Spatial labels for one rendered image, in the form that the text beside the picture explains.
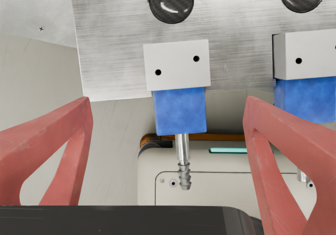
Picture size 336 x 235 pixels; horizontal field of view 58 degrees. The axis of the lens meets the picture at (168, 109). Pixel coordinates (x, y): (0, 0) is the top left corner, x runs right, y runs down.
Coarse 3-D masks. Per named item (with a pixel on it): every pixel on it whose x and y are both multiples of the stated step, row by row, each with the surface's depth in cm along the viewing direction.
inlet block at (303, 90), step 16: (288, 32) 23; (304, 32) 23; (320, 32) 23; (272, 48) 26; (288, 48) 23; (304, 48) 23; (320, 48) 23; (272, 64) 26; (288, 64) 23; (304, 64) 23; (320, 64) 23; (288, 80) 25; (304, 80) 25; (320, 80) 25; (288, 96) 25; (304, 96) 25; (320, 96) 25; (288, 112) 25; (304, 112) 25; (320, 112) 25; (304, 176) 27
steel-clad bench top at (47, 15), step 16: (0, 0) 30; (16, 0) 30; (32, 0) 30; (48, 0) 30; (64, 0) 30; (0, 16) 31; (16, 16) 31; (32, 16) 31; (48, 16) 31; (64, 16) 31; (16, 32) 31; (32, 32) 31; (48, 32) 31; (64, 32) 31
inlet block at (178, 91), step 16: (144, 48) 23; (160, 48) 23; (176, 48) 23; (192, 48) 23; (144, 64) 23; (160, 64) 23; (176, 64) 23; (192, 64) 23; (208, 64) 23; (160, 80) 23; (176, 80) 23; (192, 80) 23; (208, 80) 23; (160, 96) 25; (176, 96) 25; (192, 96) 25; (160, 112) 25; (176, 112) 25; (192, 112) 25; (160, 128) 25; (176, 128) 25; (192, 128) 25; (176, 144) 27
